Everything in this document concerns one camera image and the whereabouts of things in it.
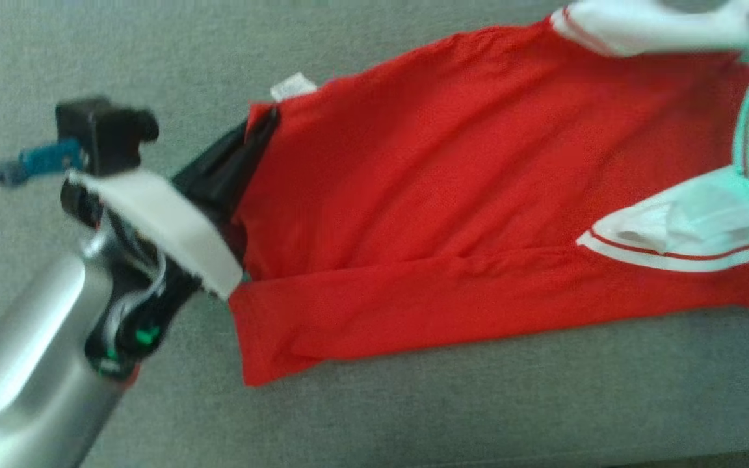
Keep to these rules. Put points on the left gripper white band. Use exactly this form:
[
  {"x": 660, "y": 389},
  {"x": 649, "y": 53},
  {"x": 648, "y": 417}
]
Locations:
[{"x": 166, "y": 224}]

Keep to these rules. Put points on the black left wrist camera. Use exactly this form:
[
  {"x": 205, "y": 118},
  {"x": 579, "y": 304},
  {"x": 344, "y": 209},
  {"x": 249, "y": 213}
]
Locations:
[{"x": 105, "y": 133}]

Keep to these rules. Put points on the red garment with white stripes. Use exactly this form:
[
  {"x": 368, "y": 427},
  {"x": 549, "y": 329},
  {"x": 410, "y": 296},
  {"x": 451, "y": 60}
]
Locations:
[{"x": 465, "y": 188}]

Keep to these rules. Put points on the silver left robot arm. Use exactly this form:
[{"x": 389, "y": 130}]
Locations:
[{"x": 30, "y": 364}]

